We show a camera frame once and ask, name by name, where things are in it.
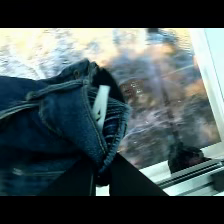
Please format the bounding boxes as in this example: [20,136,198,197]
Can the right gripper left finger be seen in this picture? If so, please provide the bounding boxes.
[38,155,97,197]

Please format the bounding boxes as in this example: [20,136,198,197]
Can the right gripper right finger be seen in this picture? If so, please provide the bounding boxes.
[109,152,170,197]

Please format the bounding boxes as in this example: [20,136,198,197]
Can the dark blue jeans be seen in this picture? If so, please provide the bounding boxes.
[0,58,132,197]

